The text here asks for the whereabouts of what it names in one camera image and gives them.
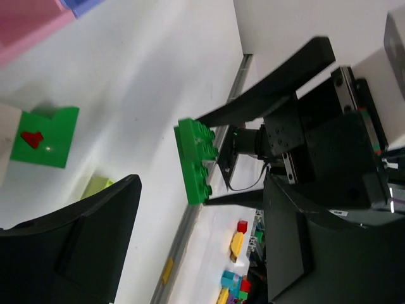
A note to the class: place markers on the blue bin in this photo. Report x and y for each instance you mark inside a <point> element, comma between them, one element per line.
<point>80,7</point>

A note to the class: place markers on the yellow lego piece outside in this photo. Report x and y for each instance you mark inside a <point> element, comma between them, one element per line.
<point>236,245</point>

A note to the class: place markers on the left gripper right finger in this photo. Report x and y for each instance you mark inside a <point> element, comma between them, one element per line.
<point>314,256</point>

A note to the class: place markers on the green long lego plate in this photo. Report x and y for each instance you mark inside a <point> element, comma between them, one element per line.
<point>195,146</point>

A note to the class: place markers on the front aluminium rail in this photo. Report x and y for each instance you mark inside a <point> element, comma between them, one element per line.
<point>186,225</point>

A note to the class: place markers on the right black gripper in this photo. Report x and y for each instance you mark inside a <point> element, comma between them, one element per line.
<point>327,144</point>

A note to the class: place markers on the red lego brick outside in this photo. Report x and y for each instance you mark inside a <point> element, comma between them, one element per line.
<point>242,226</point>

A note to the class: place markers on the colourful lego pile outside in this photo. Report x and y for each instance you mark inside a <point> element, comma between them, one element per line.
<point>234,288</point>

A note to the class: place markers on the large pink bin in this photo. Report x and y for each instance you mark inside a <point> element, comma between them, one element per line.
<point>26,23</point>

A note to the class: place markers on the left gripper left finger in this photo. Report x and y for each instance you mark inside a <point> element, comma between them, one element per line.
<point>73,255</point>

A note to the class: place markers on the yellow tape on rail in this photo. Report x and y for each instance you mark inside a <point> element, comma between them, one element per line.
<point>167,271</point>

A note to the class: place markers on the green slope lego with white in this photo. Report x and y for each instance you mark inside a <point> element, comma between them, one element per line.
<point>37,139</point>

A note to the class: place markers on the lime lego with flower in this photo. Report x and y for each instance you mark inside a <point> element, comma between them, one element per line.
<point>96,185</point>

